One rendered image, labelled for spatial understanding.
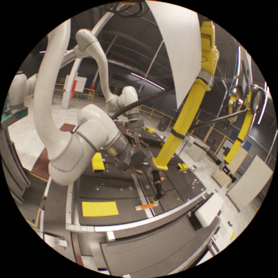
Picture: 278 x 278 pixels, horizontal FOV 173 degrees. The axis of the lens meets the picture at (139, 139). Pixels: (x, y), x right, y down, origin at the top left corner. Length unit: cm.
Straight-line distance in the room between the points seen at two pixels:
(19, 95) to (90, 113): 70
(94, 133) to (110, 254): 40
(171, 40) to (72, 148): 29
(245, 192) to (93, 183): 485
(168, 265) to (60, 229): 56
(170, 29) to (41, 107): 27
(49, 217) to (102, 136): 57
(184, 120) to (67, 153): 43
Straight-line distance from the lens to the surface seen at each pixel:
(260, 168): 474
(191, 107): 43
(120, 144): 32
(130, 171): 43
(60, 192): 69
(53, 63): 27
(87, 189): 54
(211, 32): 42
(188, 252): 70
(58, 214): 65
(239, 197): 487
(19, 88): 87
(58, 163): 26
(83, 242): 111
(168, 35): 16
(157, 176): 51
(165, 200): 67
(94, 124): 29
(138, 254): 41
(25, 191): 153
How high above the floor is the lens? 148
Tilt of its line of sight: 23 degrees down
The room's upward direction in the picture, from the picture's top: 24 degrees clockwise
